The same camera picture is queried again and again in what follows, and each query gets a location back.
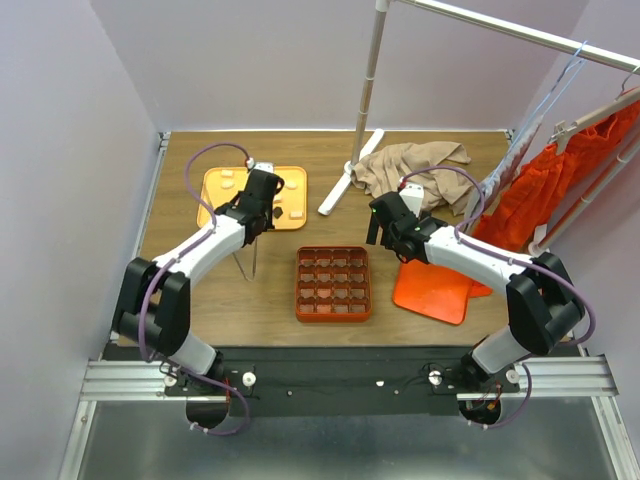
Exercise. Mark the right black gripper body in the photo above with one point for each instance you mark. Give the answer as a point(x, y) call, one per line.
point(388, 241)

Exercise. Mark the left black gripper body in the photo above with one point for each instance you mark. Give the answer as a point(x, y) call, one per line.
point(268, 216)

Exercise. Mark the orange compartment box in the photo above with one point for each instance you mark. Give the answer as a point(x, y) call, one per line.
point(332, 285)

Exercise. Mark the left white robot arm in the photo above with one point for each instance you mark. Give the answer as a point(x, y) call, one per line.
point(154, 303)

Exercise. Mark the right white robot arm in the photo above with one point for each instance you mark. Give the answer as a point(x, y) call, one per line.
point(542, 302)

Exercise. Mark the light orange tray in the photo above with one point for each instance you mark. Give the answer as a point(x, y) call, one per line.
point(292, 200)

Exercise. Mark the beige crumpled cloth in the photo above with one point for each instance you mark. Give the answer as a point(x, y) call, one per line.
point(381, 172)

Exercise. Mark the orange box lid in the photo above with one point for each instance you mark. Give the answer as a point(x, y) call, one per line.
point(432, 291)

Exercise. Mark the orange garment on hanger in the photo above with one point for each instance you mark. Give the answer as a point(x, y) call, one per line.
point(545, 180)

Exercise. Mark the wooden clothes hanger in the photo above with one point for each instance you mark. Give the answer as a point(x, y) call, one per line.
point(563, 132)

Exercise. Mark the white clothes rack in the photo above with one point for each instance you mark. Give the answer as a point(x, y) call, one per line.
point(467, 66)

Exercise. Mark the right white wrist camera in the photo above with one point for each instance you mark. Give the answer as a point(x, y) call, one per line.
point(412, 195)

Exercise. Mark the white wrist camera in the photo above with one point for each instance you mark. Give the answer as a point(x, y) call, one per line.
point(412, 195)
point(265, 166)

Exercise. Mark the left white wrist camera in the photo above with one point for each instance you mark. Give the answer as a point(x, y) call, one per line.
point(265, 166)

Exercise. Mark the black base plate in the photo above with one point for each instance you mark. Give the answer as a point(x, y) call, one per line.
point(332, 381)

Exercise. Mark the aluminium rail frame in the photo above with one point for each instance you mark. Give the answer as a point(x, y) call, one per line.
point(128, 427)

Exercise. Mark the blue wire hanger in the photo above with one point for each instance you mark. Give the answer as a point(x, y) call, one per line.
point(524, 136)

